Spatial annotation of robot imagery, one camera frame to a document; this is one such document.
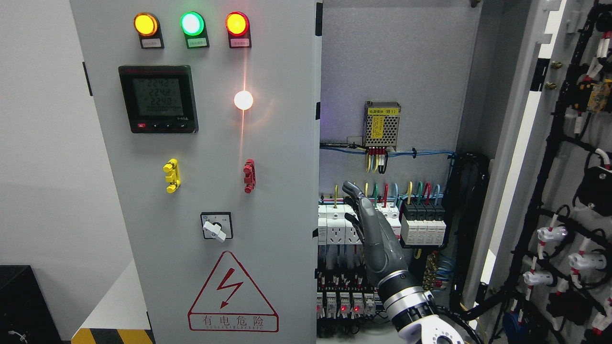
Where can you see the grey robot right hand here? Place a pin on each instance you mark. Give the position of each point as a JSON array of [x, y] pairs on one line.
[[382, 252]]

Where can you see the grey cabinet door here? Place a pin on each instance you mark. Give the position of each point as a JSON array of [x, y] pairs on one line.
[[556, 288], [273, 225]]

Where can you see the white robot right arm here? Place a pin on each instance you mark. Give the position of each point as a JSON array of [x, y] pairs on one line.
[[413, 312]]

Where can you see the black surge protector block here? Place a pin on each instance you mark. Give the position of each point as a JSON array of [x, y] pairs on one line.
[[423, 225]]

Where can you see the white socket breaker row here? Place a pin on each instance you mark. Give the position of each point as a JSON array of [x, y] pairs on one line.
[[334, 229]]

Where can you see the lower relay terminal row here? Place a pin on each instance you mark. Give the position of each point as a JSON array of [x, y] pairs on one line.
[[346, 294]]

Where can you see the metal mesh power supply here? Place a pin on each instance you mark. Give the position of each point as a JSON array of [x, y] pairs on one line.
[[381, 123]]

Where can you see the red electric warning sticker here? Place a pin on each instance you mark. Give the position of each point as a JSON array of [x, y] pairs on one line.
[[230, 301]]

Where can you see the grey electrical cabinet body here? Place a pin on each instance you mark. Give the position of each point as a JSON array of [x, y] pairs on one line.
[[462, 73]]

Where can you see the white glowing lamp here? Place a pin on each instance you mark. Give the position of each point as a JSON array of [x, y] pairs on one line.
[[243, 100]]

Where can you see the red indicator light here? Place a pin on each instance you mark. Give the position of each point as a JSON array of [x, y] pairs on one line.
[[239, 30]]

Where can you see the black digital power meter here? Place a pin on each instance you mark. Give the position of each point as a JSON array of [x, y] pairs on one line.
[[159, 99]]

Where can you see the green indicator light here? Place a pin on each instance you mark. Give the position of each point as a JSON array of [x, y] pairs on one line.
[[195, 30]]

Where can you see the yellow indicator light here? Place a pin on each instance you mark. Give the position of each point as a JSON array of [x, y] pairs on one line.
[[149, 31]]

